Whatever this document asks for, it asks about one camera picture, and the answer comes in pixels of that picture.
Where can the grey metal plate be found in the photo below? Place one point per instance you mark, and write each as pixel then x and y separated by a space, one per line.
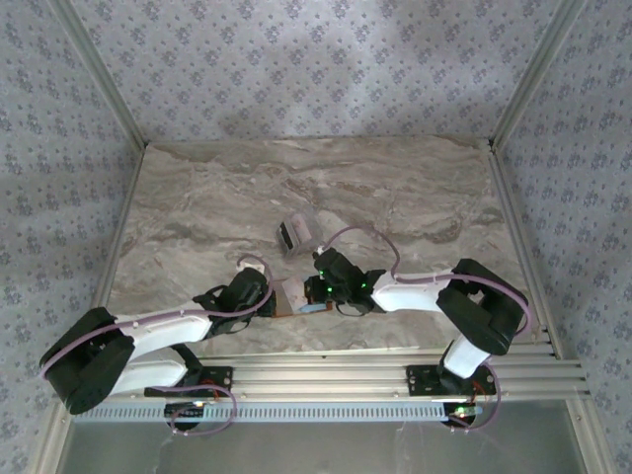
pixel 321 449

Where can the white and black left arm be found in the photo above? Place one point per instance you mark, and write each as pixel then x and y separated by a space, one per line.
pixel 168 331

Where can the aluminium corner post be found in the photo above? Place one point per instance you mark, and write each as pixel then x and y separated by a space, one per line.
pixel 534 74
pixel 102 74

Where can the brown leather card holder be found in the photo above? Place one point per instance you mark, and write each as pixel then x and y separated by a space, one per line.
pixel 291 293

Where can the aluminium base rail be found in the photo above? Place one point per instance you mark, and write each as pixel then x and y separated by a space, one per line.
pixel 321 375

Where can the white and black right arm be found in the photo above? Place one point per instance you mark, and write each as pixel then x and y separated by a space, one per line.
pixel 415 296

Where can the clear plastic card box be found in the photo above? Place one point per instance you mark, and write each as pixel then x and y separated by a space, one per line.
pixel 300 228

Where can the aluminium table side rail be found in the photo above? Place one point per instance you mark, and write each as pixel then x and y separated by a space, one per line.
pixel 113 257
pixel 521 247

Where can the black controller board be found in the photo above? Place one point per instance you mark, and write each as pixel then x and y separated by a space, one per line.
pixel 461 414
pixel 185 411

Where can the aluminium frame bar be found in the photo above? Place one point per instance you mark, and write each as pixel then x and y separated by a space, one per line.
pixel 590 439
pixel 49 444

